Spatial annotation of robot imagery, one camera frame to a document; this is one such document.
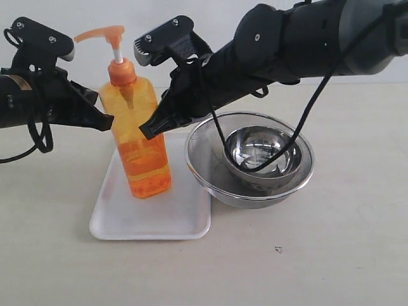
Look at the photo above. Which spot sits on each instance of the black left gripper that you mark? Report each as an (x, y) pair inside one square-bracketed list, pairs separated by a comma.
[(25, 94)]

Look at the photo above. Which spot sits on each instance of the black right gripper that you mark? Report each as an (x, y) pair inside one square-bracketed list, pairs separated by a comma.
[(218, 79)]

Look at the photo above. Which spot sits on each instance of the orange pump soap bottle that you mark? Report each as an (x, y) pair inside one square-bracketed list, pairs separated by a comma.
[(131, 99)]

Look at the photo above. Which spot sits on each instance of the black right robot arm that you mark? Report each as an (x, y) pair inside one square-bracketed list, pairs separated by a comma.
[(311, 39)]

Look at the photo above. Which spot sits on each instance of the large steel mesh colander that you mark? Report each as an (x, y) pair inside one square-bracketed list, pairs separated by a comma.
[(206, 148)]

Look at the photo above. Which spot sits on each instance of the small shiny steel bowl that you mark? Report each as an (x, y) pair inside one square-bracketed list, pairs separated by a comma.
[(253, 146)]

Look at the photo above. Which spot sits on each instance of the white rectangular plastic tray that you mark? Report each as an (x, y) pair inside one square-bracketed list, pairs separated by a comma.
[(182, 213)]

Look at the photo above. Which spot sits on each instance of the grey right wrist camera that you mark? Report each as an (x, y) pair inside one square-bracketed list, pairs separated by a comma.
[(174, 39)]

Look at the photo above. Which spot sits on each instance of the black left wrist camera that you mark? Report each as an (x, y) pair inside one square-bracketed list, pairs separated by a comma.
[(38, 45)]

